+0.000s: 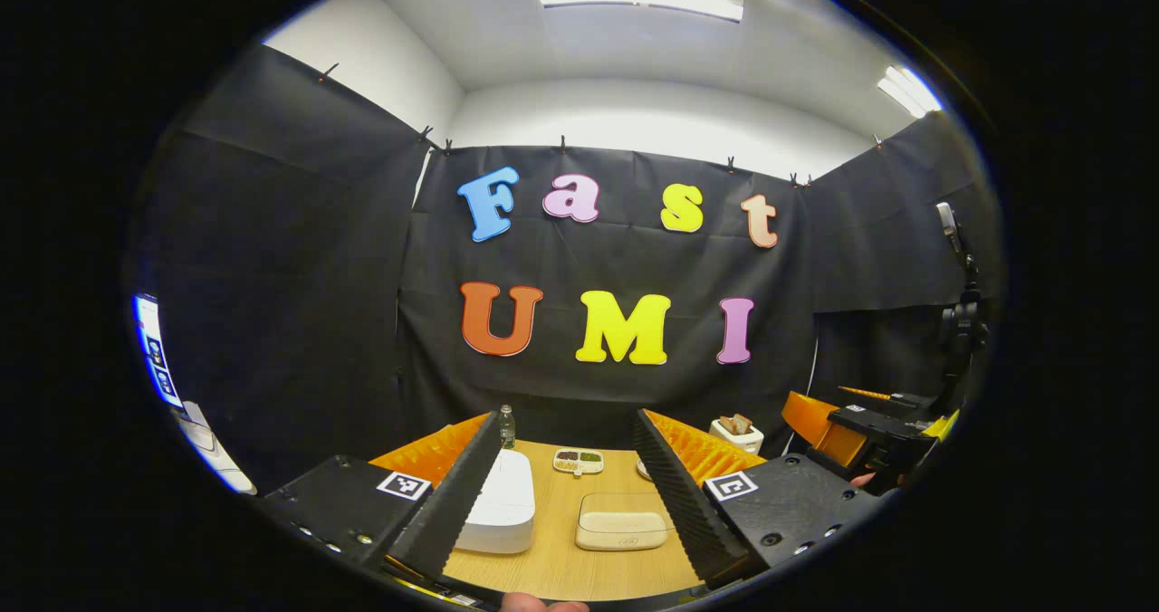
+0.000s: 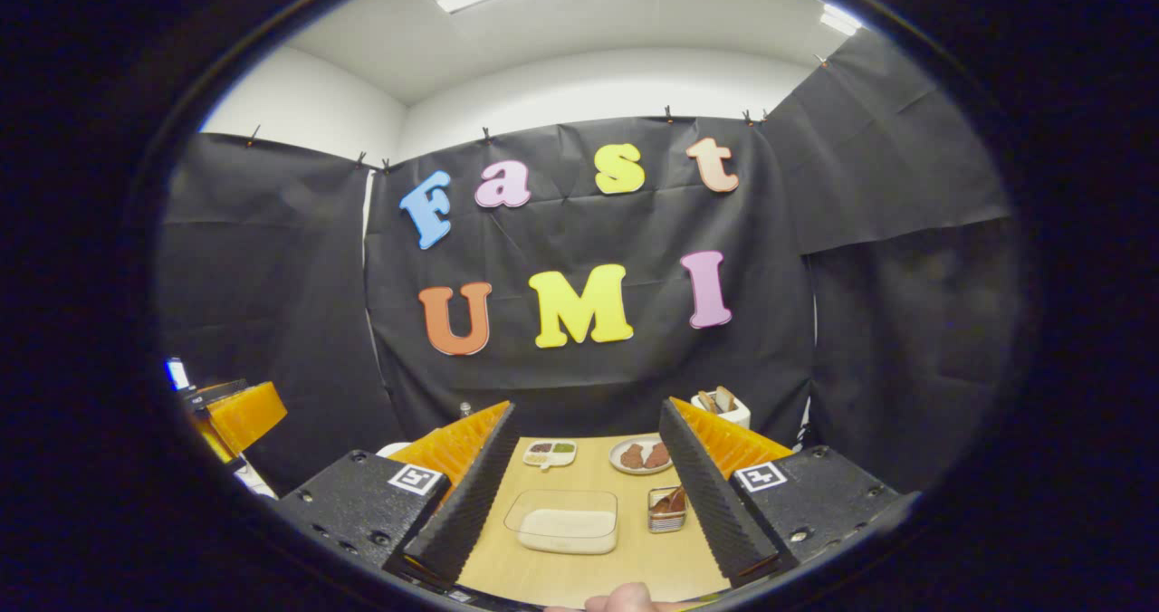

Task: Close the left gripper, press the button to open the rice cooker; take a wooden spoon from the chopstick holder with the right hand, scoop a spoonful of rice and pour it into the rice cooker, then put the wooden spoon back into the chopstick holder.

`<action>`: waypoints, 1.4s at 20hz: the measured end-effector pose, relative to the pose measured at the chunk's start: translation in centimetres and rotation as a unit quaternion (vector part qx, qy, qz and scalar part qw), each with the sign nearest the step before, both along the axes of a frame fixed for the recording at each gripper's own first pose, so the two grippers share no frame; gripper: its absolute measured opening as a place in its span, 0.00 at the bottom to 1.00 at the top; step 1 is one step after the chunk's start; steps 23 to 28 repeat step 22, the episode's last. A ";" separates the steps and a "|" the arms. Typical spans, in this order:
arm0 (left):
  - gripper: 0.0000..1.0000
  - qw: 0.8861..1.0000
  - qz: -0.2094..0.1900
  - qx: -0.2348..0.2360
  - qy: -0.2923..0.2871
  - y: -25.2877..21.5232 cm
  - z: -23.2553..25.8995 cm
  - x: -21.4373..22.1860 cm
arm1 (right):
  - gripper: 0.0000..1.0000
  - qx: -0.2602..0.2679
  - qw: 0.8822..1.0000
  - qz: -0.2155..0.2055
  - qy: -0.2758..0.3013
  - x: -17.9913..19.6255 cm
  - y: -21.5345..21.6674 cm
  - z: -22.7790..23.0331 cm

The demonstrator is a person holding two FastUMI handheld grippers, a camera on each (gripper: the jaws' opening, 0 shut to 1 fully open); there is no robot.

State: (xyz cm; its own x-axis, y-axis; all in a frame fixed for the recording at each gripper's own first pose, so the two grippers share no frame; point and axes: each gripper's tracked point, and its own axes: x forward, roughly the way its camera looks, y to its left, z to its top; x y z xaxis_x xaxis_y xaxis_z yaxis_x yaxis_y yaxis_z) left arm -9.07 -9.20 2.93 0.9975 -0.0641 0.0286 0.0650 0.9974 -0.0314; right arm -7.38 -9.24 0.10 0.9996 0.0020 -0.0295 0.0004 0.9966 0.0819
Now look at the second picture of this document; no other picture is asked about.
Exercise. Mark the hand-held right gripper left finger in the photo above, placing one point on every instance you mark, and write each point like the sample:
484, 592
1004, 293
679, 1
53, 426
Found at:
471, 512

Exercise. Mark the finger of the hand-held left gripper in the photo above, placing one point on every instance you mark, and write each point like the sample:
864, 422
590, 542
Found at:
213, 435
244, 413

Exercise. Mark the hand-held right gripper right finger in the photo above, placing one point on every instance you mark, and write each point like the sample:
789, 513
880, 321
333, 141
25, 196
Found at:
706, 503

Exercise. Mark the brown wooden spoon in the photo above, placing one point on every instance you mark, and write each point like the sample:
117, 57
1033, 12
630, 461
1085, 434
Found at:
672, 502

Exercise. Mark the clear chopstick holder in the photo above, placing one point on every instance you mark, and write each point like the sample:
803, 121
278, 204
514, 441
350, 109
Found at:
665, 523

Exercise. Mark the clear plastic rice container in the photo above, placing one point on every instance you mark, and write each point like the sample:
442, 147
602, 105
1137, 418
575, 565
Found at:
561, 502

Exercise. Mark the white rice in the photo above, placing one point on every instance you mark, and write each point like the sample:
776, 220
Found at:
566, 532

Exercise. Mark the white rice cooker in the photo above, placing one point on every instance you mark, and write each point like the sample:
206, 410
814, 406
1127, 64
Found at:
394, 450

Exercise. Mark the white equipment box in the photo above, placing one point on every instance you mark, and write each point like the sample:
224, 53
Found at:
255, 482

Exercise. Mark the brown meat patty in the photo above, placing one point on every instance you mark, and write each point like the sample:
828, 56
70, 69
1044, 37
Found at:
657, 454
632, 457

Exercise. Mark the bright screen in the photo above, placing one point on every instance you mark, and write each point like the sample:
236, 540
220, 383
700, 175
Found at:
177, 374

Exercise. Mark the white toaster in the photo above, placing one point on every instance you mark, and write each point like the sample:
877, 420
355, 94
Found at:
735, 413

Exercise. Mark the white divided condiment dish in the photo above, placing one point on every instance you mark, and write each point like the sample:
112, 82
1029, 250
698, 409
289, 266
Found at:
548, 454

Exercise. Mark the white round plate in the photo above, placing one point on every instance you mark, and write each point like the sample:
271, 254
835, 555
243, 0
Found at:
617, 456

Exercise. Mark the toasted bread slice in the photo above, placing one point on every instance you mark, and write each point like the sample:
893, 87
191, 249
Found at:
707, 402
724, 398

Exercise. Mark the black backdrop cloth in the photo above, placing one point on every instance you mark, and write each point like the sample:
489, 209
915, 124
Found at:
589, 232

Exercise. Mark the small ceiling light panel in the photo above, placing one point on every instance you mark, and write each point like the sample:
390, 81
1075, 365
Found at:
839, 20

